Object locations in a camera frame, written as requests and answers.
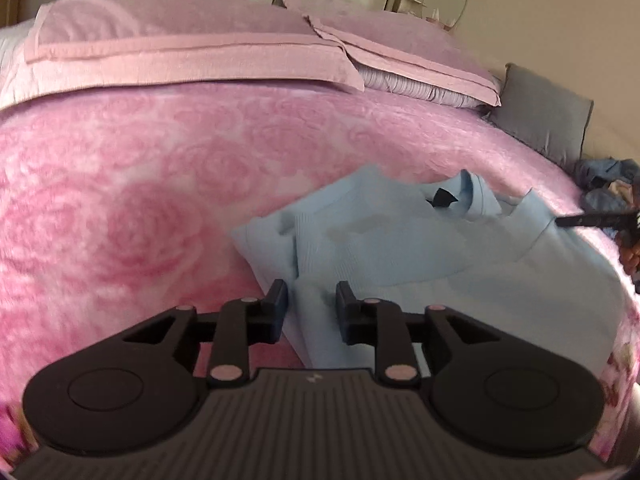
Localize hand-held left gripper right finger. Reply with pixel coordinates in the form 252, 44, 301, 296
336, 282, 503, 386

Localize pink floral bed blanket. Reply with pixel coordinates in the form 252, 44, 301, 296
0, 80, 640, 466

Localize grey pillow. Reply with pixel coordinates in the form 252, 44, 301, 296
487, 63, 595, 169

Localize person's right hand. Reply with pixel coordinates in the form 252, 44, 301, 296
619, 242, 640, 286

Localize light blue sweater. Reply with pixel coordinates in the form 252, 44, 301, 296
229, 162, 629, 377

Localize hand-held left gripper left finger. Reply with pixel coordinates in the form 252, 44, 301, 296
122, 281, 289, 387

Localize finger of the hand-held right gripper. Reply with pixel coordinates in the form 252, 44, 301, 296
556, 211, 636, 228

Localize pink pillow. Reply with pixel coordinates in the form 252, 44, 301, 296
24, 0, 366, 94
279, 0, 504, 109

